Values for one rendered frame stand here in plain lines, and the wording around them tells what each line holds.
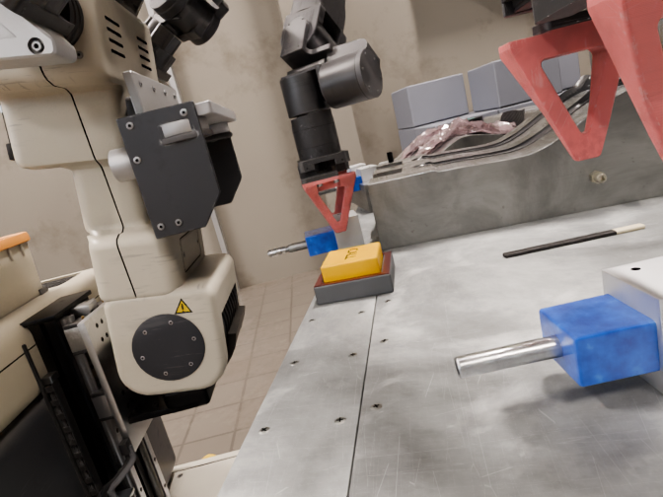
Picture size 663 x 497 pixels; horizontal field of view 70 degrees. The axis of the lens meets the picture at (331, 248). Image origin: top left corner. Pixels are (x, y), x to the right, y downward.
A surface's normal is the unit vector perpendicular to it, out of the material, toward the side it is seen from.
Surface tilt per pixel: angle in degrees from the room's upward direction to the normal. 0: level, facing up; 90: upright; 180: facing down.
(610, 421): 0
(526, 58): 86
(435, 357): 0
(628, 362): 90
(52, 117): 90
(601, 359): 90
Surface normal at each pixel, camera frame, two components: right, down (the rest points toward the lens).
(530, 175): -0.14, 0.27
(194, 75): 0.07, 0.22
